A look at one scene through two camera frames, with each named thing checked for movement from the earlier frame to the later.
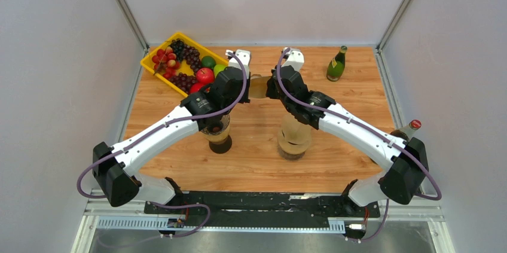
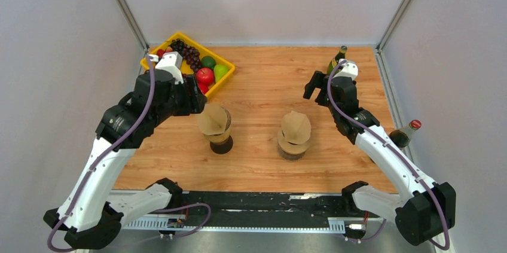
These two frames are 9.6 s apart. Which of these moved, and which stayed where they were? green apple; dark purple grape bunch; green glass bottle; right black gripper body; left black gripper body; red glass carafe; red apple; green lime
Moved: left black gripper body; right black gripper body
Stayed: red glass carafe; green lime; dark purple grape bunch; red apple; green apple; green glass bottle
